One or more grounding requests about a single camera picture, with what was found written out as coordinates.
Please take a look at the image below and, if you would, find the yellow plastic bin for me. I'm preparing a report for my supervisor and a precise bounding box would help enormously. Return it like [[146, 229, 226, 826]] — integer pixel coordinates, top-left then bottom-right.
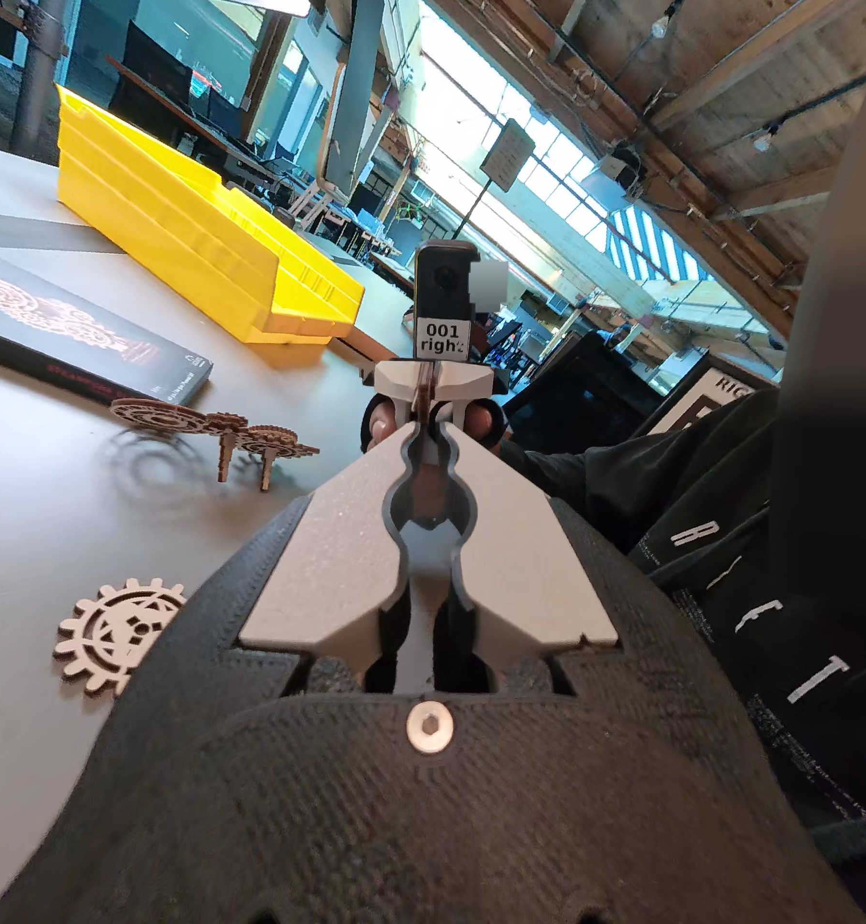
[[56, 83, 366, 346]]

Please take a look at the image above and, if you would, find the black monitor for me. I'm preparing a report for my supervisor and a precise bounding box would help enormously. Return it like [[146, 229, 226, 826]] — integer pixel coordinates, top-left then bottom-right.
[[505, 332, 666, 452]]

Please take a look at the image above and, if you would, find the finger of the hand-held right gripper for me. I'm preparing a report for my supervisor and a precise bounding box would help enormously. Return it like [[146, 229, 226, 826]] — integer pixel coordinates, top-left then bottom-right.
[[374, 361, 421, 427], [433, 363, 495, 428]]

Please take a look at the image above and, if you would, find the person's right hand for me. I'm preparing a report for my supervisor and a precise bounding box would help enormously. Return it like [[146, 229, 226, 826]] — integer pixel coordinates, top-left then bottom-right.
[[364, 398, 406, 452]]

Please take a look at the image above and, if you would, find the wood-edged grey table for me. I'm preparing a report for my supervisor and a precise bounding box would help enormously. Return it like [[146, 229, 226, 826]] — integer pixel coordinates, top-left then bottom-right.
[[324, 249, 419, 365]]

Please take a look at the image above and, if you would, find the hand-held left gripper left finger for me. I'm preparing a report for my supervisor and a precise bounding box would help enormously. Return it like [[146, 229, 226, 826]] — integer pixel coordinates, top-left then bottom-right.
[[239, 422, 420, 676]]

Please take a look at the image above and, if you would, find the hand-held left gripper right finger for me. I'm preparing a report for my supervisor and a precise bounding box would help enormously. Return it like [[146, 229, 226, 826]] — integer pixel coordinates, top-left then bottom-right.
[[441, 422, 619, 683]]

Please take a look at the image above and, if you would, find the person's black printed hoodie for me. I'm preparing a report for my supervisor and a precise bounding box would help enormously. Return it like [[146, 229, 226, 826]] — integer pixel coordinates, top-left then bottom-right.
[[628, 390, 866, 831]]

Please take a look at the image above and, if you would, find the black puzzle box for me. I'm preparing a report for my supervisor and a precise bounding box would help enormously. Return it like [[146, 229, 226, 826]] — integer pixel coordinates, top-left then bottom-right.
[[0, 245, 213, 405]]

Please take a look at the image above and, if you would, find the flat wooden gear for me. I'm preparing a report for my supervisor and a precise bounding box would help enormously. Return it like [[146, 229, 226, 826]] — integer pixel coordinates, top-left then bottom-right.
[[53, 577, 188, 700]]

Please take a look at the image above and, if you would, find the sign on black pole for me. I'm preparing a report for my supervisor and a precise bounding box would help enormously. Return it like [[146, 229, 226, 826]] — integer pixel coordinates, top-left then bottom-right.
[[451, 117, 537, 246]]

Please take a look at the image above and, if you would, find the black framed white sign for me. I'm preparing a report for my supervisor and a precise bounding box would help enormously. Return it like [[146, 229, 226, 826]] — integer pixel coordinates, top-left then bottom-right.
[[646, 352, 780, 437]]

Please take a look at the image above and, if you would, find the wooden gear assembly with pegs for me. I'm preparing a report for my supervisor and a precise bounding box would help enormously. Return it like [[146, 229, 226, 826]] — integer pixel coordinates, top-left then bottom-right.
[[109, 399, 322, 492]]

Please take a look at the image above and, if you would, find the person's right forearm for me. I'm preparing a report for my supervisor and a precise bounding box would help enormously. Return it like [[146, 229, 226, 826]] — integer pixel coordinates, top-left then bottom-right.
[[501, 390, 780, 550]]

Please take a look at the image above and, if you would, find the small wooden connector piece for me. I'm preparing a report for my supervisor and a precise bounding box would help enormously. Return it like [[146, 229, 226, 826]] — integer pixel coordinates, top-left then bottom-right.
[[411, 364, 437, 427]]

